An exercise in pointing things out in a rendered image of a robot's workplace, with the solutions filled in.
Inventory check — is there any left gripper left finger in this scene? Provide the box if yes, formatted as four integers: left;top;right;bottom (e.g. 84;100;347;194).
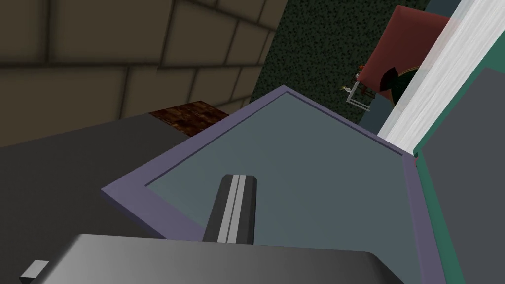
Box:
202;174;238;243

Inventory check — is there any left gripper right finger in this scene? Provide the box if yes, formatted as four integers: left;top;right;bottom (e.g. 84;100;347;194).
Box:
227;175;258;246

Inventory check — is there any purple framed grey cupboard door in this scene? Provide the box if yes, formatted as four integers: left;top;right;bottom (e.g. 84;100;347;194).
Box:
100;84;448;284

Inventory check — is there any green framed grey cupboard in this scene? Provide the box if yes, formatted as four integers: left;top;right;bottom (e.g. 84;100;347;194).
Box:
412;29;505;284

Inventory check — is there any red flat block furniture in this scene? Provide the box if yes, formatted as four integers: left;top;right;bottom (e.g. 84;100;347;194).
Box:
357;4;451;107

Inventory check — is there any small white wire rack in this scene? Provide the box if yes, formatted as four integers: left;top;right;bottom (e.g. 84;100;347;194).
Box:
341;65;375;113

